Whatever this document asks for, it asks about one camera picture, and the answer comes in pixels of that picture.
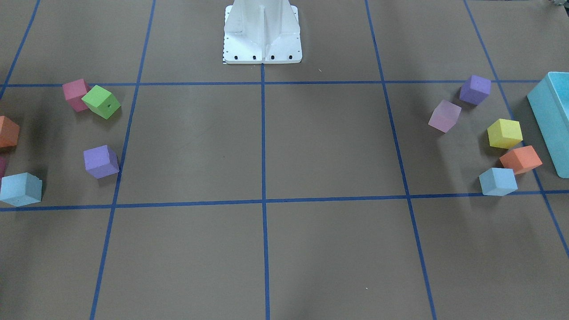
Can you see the orange block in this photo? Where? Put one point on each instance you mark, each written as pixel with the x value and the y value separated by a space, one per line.
pixel 521 160
pixel 9 132

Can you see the yellow block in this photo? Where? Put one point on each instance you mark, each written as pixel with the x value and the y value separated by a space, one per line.
pixel 504 133

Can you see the light pink block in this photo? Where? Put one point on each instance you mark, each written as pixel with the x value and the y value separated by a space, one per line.
pixel 445 116

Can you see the light blue block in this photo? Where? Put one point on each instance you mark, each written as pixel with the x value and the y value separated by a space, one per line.
pixel 21 189
pixel 498 181

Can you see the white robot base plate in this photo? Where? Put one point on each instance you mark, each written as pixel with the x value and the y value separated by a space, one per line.
pixel 262 32

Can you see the pink block beside green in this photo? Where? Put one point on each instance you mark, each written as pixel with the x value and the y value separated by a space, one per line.
pixel 74 92

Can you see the dark purple block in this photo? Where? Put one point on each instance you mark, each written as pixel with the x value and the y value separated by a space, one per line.
pixel 475 90

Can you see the dark pink block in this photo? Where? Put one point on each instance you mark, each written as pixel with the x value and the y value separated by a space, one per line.
pixel 3 165

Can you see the teal plastic bin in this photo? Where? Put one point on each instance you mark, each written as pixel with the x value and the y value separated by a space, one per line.
pixel 549 100

